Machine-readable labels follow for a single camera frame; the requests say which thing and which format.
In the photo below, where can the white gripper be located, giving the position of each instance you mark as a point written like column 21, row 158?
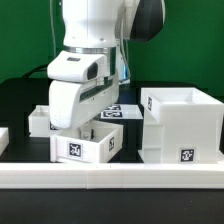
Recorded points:
column 73, row 104

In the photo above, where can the white front drawer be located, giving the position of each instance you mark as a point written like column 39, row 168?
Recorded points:
column 66, row 145

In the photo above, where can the white drawer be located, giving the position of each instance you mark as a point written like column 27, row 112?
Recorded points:
column 39, row 122
column 66, row 145

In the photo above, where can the white drawer cabinet box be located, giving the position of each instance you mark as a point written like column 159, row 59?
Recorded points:
column 180, row 126

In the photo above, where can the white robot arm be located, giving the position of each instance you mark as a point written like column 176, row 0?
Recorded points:
column 101, row 27

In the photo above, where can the white rear drawer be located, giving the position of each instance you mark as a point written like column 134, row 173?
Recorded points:
column 39, row 122

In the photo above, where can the white marker plate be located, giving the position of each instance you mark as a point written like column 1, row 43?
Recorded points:
column 121, row 111

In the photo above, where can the white left side block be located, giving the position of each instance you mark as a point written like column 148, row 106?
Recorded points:
column 4, row 139

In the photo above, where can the white fence wall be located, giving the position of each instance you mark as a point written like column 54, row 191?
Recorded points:
column 102, row 176

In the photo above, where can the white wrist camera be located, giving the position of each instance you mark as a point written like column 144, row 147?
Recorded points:
column 77, row 68

